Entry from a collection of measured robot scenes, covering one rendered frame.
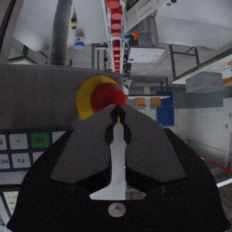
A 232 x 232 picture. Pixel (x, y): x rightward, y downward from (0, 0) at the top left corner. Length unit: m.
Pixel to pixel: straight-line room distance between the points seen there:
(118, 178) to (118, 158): 0.03
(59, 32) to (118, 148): 0.21
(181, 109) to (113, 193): 8.47
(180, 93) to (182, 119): 1.45
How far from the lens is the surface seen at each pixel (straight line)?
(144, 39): 0.54
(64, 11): 0.30
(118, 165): 0.18
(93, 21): 0.88
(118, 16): 0.42
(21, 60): 1.66
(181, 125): 8.65
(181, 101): 8.64
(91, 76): 0.16
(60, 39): 0.27
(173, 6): 0.72
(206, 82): 2.14
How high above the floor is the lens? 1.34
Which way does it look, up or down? 1 degrees up
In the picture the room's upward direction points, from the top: 179 degrees clockwise
